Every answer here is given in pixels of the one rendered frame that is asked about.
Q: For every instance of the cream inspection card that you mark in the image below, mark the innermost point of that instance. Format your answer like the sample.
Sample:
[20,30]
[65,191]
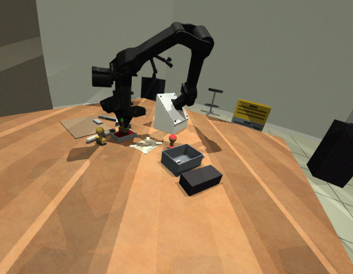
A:
[146,145]

